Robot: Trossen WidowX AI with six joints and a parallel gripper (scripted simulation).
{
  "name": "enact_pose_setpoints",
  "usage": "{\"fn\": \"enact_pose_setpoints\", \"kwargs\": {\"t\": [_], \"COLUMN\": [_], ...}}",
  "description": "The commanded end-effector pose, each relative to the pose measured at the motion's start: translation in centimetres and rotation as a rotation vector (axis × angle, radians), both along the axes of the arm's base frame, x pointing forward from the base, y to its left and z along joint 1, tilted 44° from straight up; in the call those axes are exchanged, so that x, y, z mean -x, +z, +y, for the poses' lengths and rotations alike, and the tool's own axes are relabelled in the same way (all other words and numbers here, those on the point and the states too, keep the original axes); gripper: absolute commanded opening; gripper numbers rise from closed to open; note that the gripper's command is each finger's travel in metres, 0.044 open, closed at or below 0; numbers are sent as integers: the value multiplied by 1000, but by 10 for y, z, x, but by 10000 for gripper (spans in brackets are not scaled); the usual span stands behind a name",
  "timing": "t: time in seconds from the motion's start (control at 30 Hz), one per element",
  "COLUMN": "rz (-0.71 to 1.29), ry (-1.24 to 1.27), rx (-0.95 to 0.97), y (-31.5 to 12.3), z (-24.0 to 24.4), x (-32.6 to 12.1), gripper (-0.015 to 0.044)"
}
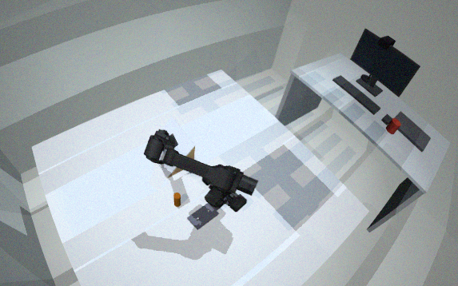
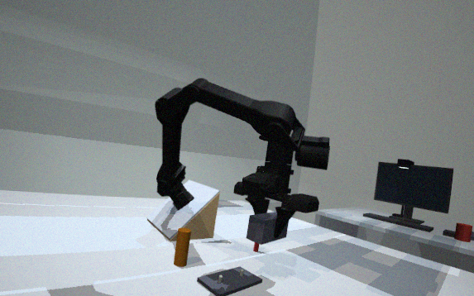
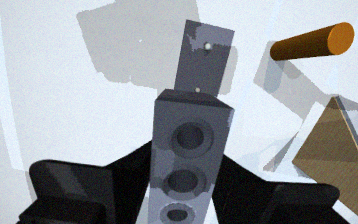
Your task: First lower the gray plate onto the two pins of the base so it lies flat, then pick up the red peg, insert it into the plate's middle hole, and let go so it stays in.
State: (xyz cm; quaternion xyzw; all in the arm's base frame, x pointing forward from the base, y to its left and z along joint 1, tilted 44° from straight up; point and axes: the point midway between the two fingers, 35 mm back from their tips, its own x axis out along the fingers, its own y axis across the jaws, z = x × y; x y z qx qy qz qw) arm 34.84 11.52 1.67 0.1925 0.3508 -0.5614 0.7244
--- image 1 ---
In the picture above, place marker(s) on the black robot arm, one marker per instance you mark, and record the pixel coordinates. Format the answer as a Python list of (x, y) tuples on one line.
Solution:
[(223, 178)]

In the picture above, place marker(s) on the brown cylinder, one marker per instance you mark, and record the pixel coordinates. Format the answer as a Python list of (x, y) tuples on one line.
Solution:
[(177, 199)]

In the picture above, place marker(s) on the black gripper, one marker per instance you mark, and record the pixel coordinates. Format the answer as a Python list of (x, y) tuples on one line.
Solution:
[(234, 201)]

